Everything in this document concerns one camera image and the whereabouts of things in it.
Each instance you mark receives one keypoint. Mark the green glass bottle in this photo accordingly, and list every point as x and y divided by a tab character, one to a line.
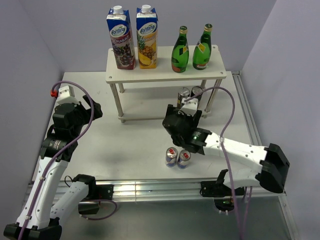
203	49
180	52

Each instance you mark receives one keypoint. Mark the aluminium rail right side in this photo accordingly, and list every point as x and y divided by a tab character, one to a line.
255	139

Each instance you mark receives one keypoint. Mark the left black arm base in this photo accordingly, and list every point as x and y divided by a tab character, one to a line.
101	192

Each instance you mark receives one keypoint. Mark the grape juice carton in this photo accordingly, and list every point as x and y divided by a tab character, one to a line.
120	31

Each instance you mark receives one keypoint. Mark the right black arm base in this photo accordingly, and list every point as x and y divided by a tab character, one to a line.
221	194

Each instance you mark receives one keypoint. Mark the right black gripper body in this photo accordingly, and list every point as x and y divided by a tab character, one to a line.
190	120

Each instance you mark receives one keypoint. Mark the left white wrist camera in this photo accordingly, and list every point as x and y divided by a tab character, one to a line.
64	95

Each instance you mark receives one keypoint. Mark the aluminium rail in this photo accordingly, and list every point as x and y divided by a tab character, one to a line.
255	139
160	190

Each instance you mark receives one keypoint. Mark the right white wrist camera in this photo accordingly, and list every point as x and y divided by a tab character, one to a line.
189	107

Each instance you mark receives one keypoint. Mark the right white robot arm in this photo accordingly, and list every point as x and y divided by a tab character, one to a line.
265	166

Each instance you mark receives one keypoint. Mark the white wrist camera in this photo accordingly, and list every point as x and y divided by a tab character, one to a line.
189	107
64	95

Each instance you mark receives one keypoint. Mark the white two-tier shelf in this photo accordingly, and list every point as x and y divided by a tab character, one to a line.
144	94

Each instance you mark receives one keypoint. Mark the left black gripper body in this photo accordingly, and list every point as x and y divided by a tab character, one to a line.
84	116

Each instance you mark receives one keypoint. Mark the dark can top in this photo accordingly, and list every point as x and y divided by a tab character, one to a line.
183	93

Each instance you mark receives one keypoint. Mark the silver blue energy can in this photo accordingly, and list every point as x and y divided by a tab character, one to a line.
171	156

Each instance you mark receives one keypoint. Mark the pineapple juice carton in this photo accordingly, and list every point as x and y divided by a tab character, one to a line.
147	33

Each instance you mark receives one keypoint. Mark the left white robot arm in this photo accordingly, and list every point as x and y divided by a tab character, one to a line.
41	219

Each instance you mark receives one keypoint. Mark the dark can yellow label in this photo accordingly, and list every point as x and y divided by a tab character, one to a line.
197	90

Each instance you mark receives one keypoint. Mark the aluminium rail front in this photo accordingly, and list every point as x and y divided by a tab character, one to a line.
160	190

